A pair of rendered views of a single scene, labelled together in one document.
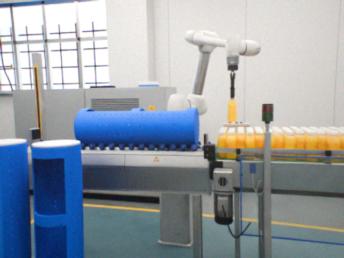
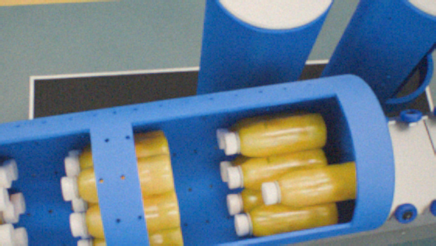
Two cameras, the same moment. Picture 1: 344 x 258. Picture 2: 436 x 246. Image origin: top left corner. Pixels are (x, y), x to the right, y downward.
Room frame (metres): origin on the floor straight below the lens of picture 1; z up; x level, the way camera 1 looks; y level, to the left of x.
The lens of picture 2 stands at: (2.73, 0.20, 2.05)
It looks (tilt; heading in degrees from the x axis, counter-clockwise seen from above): 70 degrees down; 152
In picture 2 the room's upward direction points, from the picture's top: 6 degrees clockwise
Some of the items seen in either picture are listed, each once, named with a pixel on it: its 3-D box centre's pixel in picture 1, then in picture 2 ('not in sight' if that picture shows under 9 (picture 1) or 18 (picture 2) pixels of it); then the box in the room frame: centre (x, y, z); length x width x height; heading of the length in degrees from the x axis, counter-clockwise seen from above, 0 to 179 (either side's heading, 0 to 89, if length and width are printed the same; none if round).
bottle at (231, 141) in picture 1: (231, 145); not in sight; (2.14, -0.41, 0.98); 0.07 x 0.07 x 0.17
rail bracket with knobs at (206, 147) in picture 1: (209, 151); not in sight; (2.11, -0.26, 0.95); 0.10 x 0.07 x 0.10; 168
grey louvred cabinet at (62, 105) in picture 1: (96, 142); not in sight; (4.50, 0.99, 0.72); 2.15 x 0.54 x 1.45; 72
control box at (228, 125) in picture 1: (236, 129); not in sight; (2.56, -0.53, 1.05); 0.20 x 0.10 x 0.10; 78
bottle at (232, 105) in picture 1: (232, 109); not in sight; (2.41, -0.46, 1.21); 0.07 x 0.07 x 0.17
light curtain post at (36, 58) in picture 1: (42, 151); not in sight; (2.96, 1.12, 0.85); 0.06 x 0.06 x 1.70; 78
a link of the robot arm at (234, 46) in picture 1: (234, 45); not in sight; (2.41, -0.48, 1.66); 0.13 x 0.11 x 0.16; 119
